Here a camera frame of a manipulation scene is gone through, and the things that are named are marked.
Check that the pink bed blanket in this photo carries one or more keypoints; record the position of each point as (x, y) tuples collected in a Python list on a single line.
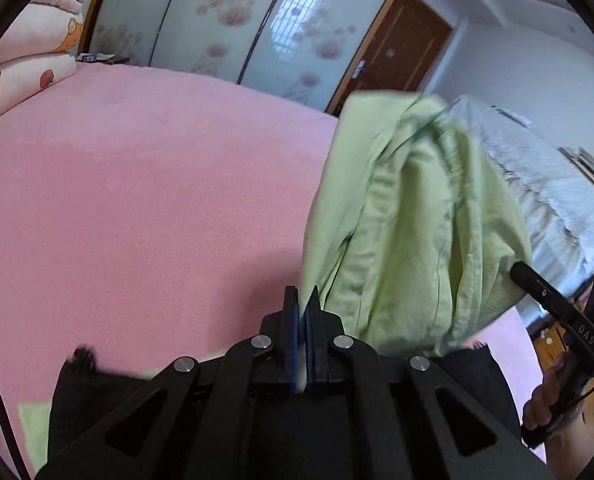
[(127, 210)]

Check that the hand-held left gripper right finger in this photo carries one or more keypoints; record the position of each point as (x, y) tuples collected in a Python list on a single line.
[(310, 345)]

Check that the brown wooden door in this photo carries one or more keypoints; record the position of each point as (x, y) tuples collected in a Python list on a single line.
[(402, 45)]

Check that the person's right hand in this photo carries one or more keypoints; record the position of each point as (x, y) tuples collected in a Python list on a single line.
[(539, 405)]

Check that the floral sliding door wardrobe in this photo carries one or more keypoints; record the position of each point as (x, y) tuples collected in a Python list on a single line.
[(227, 20)]

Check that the green and black jacket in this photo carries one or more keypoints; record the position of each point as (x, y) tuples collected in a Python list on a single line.
[(402, 235)]

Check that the wooden drawer cabinet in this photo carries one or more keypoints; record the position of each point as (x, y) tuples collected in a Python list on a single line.
[(552, 345)]

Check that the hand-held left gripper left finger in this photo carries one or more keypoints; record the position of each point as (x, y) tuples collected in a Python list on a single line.
[(293, 345)]

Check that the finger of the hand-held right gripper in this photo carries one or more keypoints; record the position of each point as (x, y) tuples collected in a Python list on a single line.
[(537, 287)]

